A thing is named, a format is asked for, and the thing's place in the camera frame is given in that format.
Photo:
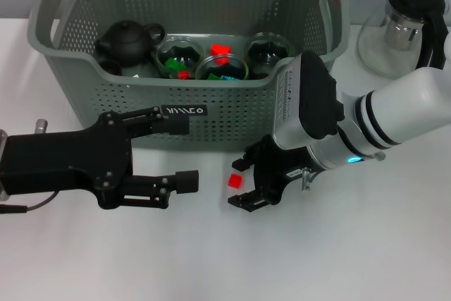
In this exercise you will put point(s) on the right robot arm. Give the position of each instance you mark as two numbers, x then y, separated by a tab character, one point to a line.
394	110

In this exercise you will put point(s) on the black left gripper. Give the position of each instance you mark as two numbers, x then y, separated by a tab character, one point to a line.
70	163

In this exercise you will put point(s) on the small black teacup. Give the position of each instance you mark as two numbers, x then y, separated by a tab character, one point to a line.
110	67

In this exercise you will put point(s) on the silver cylindrical connector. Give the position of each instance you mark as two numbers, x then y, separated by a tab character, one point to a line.
41	124

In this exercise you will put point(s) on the small red round brick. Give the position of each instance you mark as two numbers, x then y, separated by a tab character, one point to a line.
235	180

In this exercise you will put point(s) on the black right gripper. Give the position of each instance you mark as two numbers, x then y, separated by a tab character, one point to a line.
278	170

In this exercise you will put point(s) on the red slope brick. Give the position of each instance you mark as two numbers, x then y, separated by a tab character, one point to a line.
219	49

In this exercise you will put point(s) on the glass pitcher black lid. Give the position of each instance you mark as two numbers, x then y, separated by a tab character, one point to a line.
398	33

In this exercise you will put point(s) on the black clay teapot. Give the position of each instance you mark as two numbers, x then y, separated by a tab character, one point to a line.
125	43

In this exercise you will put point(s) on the glass teacup black sleeve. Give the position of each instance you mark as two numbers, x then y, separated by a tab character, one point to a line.
225	66
183	50
267	52

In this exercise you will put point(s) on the clear network plug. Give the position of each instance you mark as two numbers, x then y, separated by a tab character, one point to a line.
306	178

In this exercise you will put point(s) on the green arch brick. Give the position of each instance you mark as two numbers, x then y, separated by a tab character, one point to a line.
172	65

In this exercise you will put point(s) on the small red square brick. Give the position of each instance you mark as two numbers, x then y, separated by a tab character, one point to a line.
183	75

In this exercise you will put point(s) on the grey perforated storage bin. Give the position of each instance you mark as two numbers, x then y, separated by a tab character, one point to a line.
246	121

